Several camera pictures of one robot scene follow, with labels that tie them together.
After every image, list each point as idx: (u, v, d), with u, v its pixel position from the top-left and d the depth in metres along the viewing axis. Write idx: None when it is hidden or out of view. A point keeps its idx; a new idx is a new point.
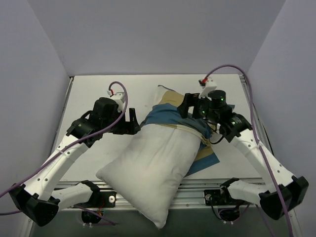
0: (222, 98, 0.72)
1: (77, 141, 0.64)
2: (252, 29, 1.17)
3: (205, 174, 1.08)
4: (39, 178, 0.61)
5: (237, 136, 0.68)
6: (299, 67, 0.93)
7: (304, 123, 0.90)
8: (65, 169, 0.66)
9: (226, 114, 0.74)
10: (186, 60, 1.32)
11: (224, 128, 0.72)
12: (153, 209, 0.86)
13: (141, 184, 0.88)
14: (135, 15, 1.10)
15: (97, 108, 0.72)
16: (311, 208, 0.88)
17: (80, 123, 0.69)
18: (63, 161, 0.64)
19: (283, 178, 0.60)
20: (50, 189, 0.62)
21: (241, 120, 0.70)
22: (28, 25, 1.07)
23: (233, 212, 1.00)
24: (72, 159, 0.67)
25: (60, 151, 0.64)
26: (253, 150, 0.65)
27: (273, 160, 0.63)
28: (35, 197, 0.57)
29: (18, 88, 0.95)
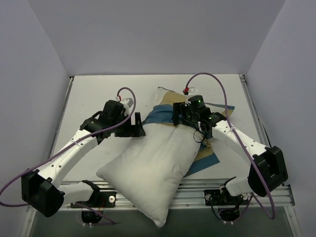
0: (199, 100, 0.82)
1: (91, 134, 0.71)
2: (251, 30, 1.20)
3: (204, 174, 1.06)
4: (53, 164, 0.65)
5: (213, 127, 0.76)
6: (297, 67, 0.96)
7: (304, 121, 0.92)
8: (76, 160, 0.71)
9: (206, 113, 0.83)
10: (186, 61, 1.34)
11: (204, 124, 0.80)
12: (153, 206, 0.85)
13: (141, 181, 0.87)
14: (136, 15, 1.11)
15: (106, 109, 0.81)
16: (311, 205, 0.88)
17: (93, 121, 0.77)
18: (76, 151, 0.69)
19: (256, 150, 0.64)
20: (60, 177, 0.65)
21: (217, 115, 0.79)
22: (31, 24, 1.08)
23: (233, 212, 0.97)
24: (83, 152, 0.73)
25: (74, 142, 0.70)
26: (228, 134, 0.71)
27: (247, 138, 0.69)
28: (49, 180, 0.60)
29: (19, 85, 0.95)
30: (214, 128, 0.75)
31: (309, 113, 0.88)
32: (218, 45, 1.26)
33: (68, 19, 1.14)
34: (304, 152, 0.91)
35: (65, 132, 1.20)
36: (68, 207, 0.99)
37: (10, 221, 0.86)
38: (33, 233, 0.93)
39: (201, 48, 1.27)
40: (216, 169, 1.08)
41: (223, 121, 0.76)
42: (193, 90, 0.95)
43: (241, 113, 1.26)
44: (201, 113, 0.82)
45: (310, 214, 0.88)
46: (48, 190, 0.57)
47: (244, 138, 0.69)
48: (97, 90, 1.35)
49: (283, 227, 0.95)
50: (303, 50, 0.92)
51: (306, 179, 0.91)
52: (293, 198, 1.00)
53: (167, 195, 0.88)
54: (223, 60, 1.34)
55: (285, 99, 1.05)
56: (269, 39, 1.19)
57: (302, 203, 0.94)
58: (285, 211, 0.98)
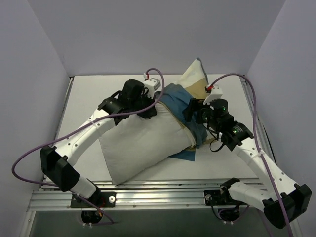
0: (224, 107, 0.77)
1: (108, 115, 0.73)
2: (251, 30, 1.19)
3: (204, 174, 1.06)
4: (69, 142, 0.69)
5: (238, 144, 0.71)
6: (297, 68, 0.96)
7: (304, 121, 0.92)
8: (92, 139, 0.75)
9: (228, 124, 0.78)
10: (186, 61, 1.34)
11: (226, 137, 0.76)
12: (113, 178, 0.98)
13: (117, 156, 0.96)
14: (136, 15, 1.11)
15: (126, 89, 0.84)
16: (310, 205, 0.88)
17: (111, 102, 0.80)
18: (93, 131, 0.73)
19: (286, 187, 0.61)
20: (77, 155, 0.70)
21: (243, 129, 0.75)
22: (31, 25, 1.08)
23: (233, 212, 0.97)
24: (99, 132, 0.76)
25: (91, 122, 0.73)
26: (255, 158, 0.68)
27: (276, 169, 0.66)
28: (64, 158, 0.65)
29: (19, 85, 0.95)
30: (240, 146, 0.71)
31: (309, 114, 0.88)
32: (218, 45, 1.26)
33: (68, 20, 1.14)
34: (303, 152, 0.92)
35: (66, 132, 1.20)
36: (68, 207, 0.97)
37: (11, 222, 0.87)
38: (33, 233, 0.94)
39: (201, 48, 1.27)
40: (216, 170, 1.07)
41: (250, 139, 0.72)
42: (217, 89, 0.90)
43: (241, 113, 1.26)
44: (223, 123, 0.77)
45: (309, 214, 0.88)
46: (63, 167, 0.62)
47: (274, 169, 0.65)
48: (97, 90, 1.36)
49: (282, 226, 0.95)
50: (304, 50, 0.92)
51: (305, 179, 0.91)
52: None
53: (128, 176, 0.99)
54: (223, 60, 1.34)
55: (286, 99, 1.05)
56: (269, 39, 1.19)
57: None
58: None
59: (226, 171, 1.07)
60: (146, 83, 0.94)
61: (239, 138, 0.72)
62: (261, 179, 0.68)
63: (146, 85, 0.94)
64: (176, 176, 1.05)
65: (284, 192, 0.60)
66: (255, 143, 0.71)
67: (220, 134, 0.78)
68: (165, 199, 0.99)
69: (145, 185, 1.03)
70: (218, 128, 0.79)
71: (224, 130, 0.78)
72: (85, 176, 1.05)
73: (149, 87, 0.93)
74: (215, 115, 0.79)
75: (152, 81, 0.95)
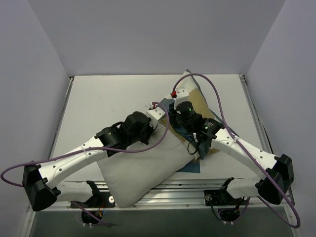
0: (189, 108, 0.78)
1: (102, 147, 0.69)
2: (251, 30, 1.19)
3: (205, 174, 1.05)
4: (54, 166, 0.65)
5: (214, 138, 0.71)
6: (297, 68, 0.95)
7: (304, 122, 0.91)
8: (80, 167, 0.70)
9: (199, 122, 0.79)
10: (186, 61, 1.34)
11: (201, 135, 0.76)
12: (121, 200, 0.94)
13: (122, 180, 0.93)
14: (136, 15, 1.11)
15: (127, 122, 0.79)
16: (310, 206, 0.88)
17: (110, 132, 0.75)
18: (80, 159, 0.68)
19: (268, 163, 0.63)
20: (59, 179, 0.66)
21: (213, 123, 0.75)
22: (31, 25, 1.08)
23: (233, 212, 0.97)
24: (89, 161, 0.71)
25: (83, 149, 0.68)
26: (232, 146, 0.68)
27: (253, 149, 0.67)
28: (44, 181, 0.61)
29: (18, 85, 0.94)
30: (215, 140, 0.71)
31: (309, 114, 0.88)
32: (218, 45, 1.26)
33: (68, 19, 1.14)
34: (303, 153, 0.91)
35: (66, 132, 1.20)
36: (68, 207, 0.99)
37: (11, 222, 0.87)
38: (33, 233, 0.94)
39: (201, 48, 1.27)
40: (216, 169, 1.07)
41: (222, 130, 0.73)
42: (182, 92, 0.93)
43: (241, 114, 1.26)
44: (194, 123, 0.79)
45: (309, 214, 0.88)
46: (39, 190, 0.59)
47: (252, 149, 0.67)
48: (97, 90, 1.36)
49: (282, 227, 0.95)
50: (304, 50, 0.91)
51: (305, 178, 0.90)
52: (293, 198, 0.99)
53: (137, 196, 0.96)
54: (223, 60, 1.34)
55: (286, 100, 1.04)
56: (270, 39, 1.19)
57: (300, 203, 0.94)
58: (285, 212, 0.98)
59: (225, 170, 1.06)
60: (151, 113, 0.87)
61: (212, 132, 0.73)
62: (244, 162, 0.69)
63: (150, 115, 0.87)
64: (176, 176, 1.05)
65: (268, 169, 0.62)
66: (226, 132, 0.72)
67: (195, 134, 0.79)
68: (165, 200, 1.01)
69: None
70: (191, 129, 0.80)
71: (196, 129, 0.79)
72: (84, 177, 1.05)
73: (153, 118, 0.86)
74: (183, 119, 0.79)
75: (158, 112, 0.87)
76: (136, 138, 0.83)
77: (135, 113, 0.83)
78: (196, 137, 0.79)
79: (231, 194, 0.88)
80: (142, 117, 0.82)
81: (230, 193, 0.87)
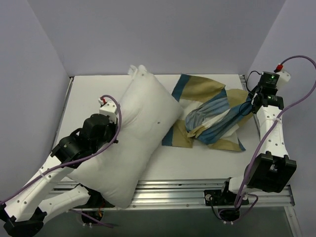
0: (273, 75, 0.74)
1: (60, 166, 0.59)
2: (252, 30, 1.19)
3: (205, 174, 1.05)
4: (18, 200, 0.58)
5: (263, 105, 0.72)
6: (297, 67, 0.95)
7: (304, 122, 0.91)
8: (48, 189, 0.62)
9: (270, 91, 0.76)
10: (186, 61, 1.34)
11: (257, 98, 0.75)
12: (118, 201, 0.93)
13: (115, 186, 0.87)
14: (135, 14, 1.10)
15: (85, 128, 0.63)
16: (309, 206, 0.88)
17: (65, 144, 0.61)
18: (43, 186, 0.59)
19: (278, 152, 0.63)
20: (30, 210, 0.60)
21: (278, 99, 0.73)
22: (31, 25, 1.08)
23: (233, 212, 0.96)
24: (55, 180, 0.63)
25: (41, 176, 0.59)
26: (267, 121, 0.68)
27: (278, 136, 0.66)
28: (12, 220, 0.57)
29: (18, 85, 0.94)
30: (263, 106, 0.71)
31: (309, 114, 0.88)
32: (218, 45, 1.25)
33: (68, 20, 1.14)
34: (303, 153, 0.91)
35: (65, 132, 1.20)
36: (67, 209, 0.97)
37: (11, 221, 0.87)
38: None
39: (201, 48, 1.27)
40: (217, 169, 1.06)
41: (277, 109, 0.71)
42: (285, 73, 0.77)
43: None
44: (264, 88, 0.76)
45: (310, 214, 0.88)
46: (11, 230, 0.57)
47: (277, 135, 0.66)
48: (97, 90, 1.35)
49: (281, 226, 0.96)
50: (304, 50, 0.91)
51: (306, 178, 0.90)
52: (294, 198, 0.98)
53: (131, 192, 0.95)
54: (223, 60, 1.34)
55: (286, 99, 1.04)
56: (270, 38, 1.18)
57: (300, 203, 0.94)
58: (285, 212, 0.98)
59: (224, 170, 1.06)
60: (104, 109, 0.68)
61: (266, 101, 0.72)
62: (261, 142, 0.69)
63: (103, 112, 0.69)
64: (176, 176, 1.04)
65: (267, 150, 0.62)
66: (278, 113, 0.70)
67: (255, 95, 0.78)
68: (165, 199, 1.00)
69: (144, 185, 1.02)
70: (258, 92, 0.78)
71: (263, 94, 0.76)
72: None
73: (109, 113, 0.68)
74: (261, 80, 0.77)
75: (111, 104, 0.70)
76: (105, 141, 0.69)
77: (94, 115, 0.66)
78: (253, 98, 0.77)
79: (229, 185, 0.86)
80: (102, 118, 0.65)
81: (229, 181, 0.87)
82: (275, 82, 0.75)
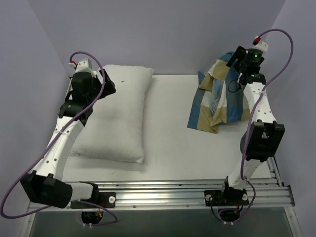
0: (255, 55, 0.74)
1: (74, 118, 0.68)
2: (251, 32, 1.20)
3: (204, 175, 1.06)
4: (47, 161, 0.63)
5: (249, 83, 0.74)
6: (295, 66, 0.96)
7: (304, 121, 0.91)
8: (68, 147, 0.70)
9: (254, 69, 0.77)
10: (186, 61, 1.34)
11: (243, 79, 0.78)
12: (129, 152, 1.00)
13: (118, 134, 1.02)
14: (135, 15, 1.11)
15: (75, 87, 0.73)
16: (310, 206, 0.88)
17: (69, 105, 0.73)
18: (65, 139, 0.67)
19: (267, 120, 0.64)
20: (60, 170, 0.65)
21: (260, 76, 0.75)
22: (31, 25, 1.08)
23: (233, 212, 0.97)
24: (72, 138, 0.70)
25: (60, 132, 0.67)
26: (255, 95, 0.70)
27: (265, 106, 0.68)
28: (51, 177, 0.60)
29: (19, 85, 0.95)
30: (248, 84, 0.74)
31: (308, 113, 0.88)
32: (218, 46, 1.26)
33: (69, 21, 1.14)
34: (305, 152, 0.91)
35: None
36: (68, 207, 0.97)
37: (10, 222, 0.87)
38: (33, 233, 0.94)
39: (201, 49, 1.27)
40: (216, 170, 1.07)
41: (262, 85, 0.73)
42: (263, 44, 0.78)
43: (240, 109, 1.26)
44: (248, 67, 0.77)
45: (311, 214, 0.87)
46: (50, 186, 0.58)
47: (264, 106, 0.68)
48: None
49: (282, 227, 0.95)
50: (303, 49, 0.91)
51: (304, 177, 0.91)
52: (294, 198, 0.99)
53: (134, 146, 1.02)
54: None
55: (284, 99, 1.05)
56: (270, 39, 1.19)
57: (300, 203, 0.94)
58: (285, 212, 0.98)
59: (224, 171, 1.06)
60: (80, 69, 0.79)
61: (251, 79, 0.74)
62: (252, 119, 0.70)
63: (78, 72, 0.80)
64: (175, 177, 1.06)
65: (259, 119, 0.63)
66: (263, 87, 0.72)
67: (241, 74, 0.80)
68: (165, 200, 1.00)
69: (145, 185, 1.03)
70: (243, 70, 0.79)
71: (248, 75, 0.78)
72: (84, 177, 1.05)
73: (85, 70, 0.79)
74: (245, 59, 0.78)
75: (83, 62, 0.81)
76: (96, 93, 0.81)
77: (76, 74, 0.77)
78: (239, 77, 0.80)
79: (228, 181, 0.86)
80: (86, 74, 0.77)
81: (228, 179, 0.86)
82: (259, 60, 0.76)
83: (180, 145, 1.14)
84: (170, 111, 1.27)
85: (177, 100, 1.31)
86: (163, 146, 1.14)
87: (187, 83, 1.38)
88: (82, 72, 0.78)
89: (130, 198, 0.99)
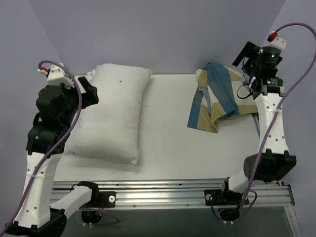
0: (273, 55, 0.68)
1: (45, 156, 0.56)
2: (252, 31, 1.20)
3: (204, 174, 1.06)
4: (27, 210, 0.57)
5: (263, 94, 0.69)
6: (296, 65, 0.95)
7: (304, 120, 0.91)
8: (48, 185, 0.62)
9: (269, 72, 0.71)
10: (187, 60, 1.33)
11: (257, 84, 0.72)
12: (124, 151, 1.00)
13: (111, 132, 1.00)
14: (135, 14, 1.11)
15: (42, 110, 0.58)
16: (310, 205, 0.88)
17: (37, 135, 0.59)
18: (42, 182, 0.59)
19: (278, 147, 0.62)
20: (45, 212, 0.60)
21: (277, 83, 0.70)
22: (30, 24, 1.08)
23: (233, 212, 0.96)
24: (51, 174, 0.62)
25: (33, 176, 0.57)
26: (267, 112, 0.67)
27: (278, 130, 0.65)
28: (34, 227, 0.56)
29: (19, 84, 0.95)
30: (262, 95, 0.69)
31: (309, 112, 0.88)
32: (218, 45, 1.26)
33: (68, 19, 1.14)
34: (305, 151, 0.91)
35: None
36: None
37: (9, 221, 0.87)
38: None
39: (201, 48, 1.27)
40: (216, 170, 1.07)
41: (278, 97, 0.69)
42: (281, 41, 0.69)
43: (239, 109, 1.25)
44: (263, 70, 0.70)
45: (311, 213, 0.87)
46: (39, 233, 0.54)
47: (277, 130, 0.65)
48: None
49: (282, 226, 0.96)
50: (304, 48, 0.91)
51: (304, 177, 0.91)
52: (294, 198, 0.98)
53: (130, 145, 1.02)
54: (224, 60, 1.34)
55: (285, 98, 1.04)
56: None
57: (300, 203, 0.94)
58: (285, 211, 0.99)
59: (224, 171, 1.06)
60: (53, 79, 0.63)
61: (267, 89, 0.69)
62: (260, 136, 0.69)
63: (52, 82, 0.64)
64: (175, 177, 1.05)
65: (269, 149, 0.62)
66: (278, 101, 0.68)
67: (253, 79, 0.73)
68: (165, 199, 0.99)
69: (145, 185, 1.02)
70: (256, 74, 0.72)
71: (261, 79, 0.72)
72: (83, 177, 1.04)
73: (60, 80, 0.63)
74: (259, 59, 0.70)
75: (57, 69, 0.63)
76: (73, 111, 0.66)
77: (42, 91, 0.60)
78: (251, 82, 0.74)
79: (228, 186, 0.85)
80: (53, 90, 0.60)
81: (229, 180, 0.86)
82: (275, 61, 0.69)
83: (180, 145, 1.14)
84: (170, 111, 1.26)
85: (177, 99, 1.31)
86: (163, 146, 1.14)
87: (187, 82, 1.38)
88: (54, 87, 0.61)
89: (130, 198, 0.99)
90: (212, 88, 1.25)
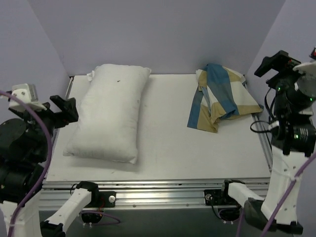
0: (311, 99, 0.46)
1: (19, 206, 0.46)
2: (251, 30, 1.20)
3: (204, 174, 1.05)
4: None
5: (286, 153, 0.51)
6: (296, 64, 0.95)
7: None
8: (35, 221, 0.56)
9: (298, 118, 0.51)
10: (186, 60, 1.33)
11: (281, 131, 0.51)
12: (123, 150, 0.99)
13: (111, 132, 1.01)
14: (135, 13, 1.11)
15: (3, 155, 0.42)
16: (311, 204, 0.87)
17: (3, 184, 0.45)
18: (24, 230, 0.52)
19: (287, 217, 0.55)
20: None
21: (309, 133, 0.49)
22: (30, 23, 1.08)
23: (233, 212, 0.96)
24: (32, 213, 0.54)
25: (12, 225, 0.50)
26: (284, 177, 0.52)
27: (293, 199, 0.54)
28: None
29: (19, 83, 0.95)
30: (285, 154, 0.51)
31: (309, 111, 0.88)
32: (218, 44, 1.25)
33: (68, 19, 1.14)
34: None
35: (65, 133, 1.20)
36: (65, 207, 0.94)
37: None
38: None
39: (201, 47, 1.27)
40: (216, 170, 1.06)
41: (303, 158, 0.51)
42: None
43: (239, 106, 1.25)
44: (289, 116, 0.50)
45: (311, 213, 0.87)
46: None
47: (291, 199, 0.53)
48: None
49: None
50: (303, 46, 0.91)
51: (304, 177, 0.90)
52: None
53: (130, 144, 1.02)
54: (224, 59, 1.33)
55: None
56: (270, 37, 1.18)
57: (301, 202, 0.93)
58: None
59: (224, 171, 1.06)
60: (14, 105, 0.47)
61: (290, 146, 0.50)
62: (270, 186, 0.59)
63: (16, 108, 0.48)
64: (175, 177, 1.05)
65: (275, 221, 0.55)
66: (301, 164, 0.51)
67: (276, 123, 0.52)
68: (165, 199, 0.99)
69: (145, 185, 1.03)
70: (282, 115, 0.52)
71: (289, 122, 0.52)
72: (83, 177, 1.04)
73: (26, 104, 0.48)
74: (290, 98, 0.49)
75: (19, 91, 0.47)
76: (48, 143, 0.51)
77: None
78: (272, 125, 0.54)
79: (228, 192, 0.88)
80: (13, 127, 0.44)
81: (230, 185, 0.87)
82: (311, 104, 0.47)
83: (180, 145, 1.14)
84: (170, 111, 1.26)
85: (177, 99, 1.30)
86: (163, 146, 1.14)
87: (187, 82, 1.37)
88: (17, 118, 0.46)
89: (130, 198, 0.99)
90: (211, 89, 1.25)
